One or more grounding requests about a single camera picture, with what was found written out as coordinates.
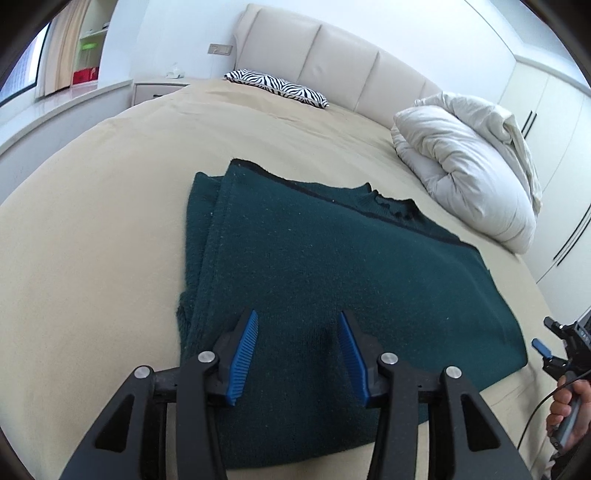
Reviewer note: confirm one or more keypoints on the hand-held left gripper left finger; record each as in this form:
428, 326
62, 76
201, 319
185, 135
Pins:
242, 360

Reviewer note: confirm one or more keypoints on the white folded duvet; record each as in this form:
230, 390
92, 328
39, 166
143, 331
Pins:
461, 175

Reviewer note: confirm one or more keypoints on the white wardrobe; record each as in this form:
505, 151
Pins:
568, 138

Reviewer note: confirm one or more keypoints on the zebra print pillow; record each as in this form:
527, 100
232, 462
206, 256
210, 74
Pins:
277, 86

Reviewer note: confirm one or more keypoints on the green box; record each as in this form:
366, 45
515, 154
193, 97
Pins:
87, 45

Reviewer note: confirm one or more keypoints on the white wall shelf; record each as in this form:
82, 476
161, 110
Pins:
104, 60

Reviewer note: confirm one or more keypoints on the beige curtain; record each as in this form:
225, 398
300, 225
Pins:
60, 55

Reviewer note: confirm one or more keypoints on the wall switch plate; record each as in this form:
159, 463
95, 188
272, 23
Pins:
220, 49

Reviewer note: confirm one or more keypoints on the small white nightstand item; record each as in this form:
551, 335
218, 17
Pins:
174, 71

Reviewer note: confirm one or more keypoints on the cream padded headboard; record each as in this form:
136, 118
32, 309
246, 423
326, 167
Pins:
341, 64

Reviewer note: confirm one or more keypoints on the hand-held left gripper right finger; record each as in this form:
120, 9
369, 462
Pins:
353, 355

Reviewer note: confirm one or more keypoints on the window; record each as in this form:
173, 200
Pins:
23, 69

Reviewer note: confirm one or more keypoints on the white window ledge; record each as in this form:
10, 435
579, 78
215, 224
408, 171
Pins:
69, 104

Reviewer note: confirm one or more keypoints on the person's right hand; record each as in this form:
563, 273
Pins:
557, 410

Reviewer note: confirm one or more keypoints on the white nightstand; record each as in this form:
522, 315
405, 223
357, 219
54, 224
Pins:
152, 91

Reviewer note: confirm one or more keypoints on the bed with beige sheet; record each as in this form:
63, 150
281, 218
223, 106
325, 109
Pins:
92, 230

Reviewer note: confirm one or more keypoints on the red box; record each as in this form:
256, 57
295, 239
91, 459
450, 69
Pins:
85, 76

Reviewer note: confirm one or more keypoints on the dark green sweater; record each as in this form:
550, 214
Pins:
323, 258

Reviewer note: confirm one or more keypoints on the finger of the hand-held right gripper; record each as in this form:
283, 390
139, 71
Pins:
555, 325
541, 347

